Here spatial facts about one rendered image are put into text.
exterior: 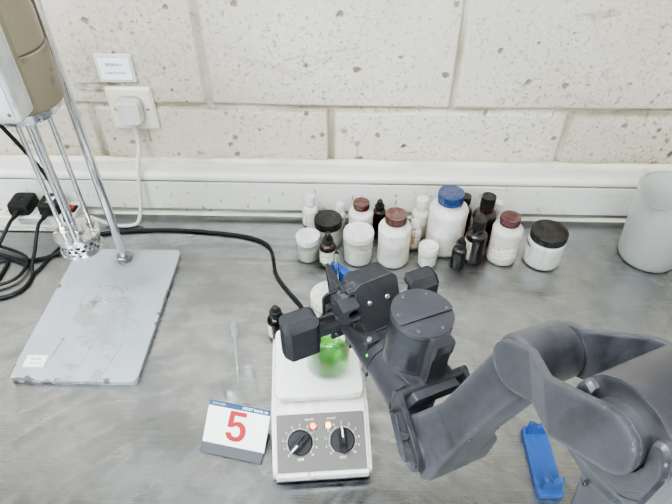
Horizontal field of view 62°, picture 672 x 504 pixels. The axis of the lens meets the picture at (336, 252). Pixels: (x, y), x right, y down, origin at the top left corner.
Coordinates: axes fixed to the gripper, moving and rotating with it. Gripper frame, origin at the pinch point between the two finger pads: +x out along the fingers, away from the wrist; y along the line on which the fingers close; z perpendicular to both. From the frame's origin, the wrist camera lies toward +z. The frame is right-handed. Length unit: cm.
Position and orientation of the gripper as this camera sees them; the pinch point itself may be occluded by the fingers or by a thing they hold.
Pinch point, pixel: (341, 283)
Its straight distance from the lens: 66.1
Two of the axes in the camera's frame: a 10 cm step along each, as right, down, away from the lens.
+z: 0.0, -7.4, -6.8
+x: -4.2, -6.1, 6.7
